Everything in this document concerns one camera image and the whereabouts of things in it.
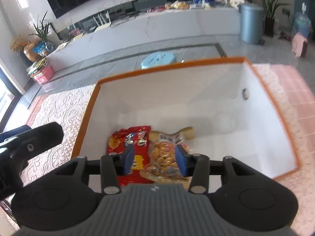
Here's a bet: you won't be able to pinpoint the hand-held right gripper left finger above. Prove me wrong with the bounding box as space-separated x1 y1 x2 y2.
53 146 136 195

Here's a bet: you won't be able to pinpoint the red yellow snack packet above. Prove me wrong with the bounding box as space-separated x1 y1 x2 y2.
106 125 152 185

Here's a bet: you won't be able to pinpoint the blue water jug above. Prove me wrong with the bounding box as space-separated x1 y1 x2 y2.
293 2 312 39

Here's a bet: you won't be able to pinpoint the blue snack bag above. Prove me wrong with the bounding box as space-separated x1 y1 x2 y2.
33 42 51 56

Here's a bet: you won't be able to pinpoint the pink space heater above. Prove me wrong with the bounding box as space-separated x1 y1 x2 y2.
292 33 309 58

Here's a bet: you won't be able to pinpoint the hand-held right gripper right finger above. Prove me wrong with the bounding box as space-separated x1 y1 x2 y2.
175 145 261 194

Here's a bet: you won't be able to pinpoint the gold vase dried flowers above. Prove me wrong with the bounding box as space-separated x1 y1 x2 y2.
10 36 42 62

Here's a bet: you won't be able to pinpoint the grey blue pedal bin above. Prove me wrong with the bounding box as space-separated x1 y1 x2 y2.
239 3 264 45

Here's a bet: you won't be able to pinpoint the white storage box orange rim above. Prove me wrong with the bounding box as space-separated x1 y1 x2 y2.
71 57 304 185

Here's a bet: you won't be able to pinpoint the white marble tv console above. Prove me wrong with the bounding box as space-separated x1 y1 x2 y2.
45 0 246 72

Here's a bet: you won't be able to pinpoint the white router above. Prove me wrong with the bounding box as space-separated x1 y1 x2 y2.
93 12 113 31

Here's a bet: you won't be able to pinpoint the green plant glass vase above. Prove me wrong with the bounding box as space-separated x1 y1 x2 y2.
29 11 57 53

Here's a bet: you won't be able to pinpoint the pile of yellow snack bags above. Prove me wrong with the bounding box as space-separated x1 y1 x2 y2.
164 0 190 10

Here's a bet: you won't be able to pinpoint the potted plant black pot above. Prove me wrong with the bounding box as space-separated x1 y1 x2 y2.
259 0 292 38

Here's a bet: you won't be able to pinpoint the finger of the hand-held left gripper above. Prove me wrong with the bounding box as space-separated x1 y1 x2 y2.
0 125 31 140
0 122 64 157

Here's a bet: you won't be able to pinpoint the clear peanut snack packet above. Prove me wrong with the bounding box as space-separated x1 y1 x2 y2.
140 126 196 184

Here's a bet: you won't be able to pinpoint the pink cardboard box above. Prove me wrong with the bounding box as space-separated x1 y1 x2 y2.
32 65 55 85

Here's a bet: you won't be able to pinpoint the light blue plastic stool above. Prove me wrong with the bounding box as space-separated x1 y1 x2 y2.
141 52 178 70

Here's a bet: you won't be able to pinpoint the stack of magazines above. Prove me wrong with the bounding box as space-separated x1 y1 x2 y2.
27 58 48 76

